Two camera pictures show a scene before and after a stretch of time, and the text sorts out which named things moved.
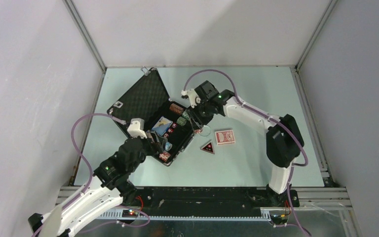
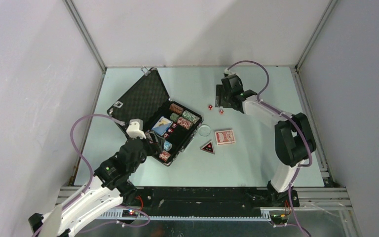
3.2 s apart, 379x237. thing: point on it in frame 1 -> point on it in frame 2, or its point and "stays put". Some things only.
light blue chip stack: x=168 y=146 stays put
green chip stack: x=181 y=121 -> x=174 y=117
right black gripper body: x=204 y=112 -> x=222 y=98
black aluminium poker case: x=147 y=109 stays put
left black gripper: x=159 y=142 stays put
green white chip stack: x=185 y=115 stays put
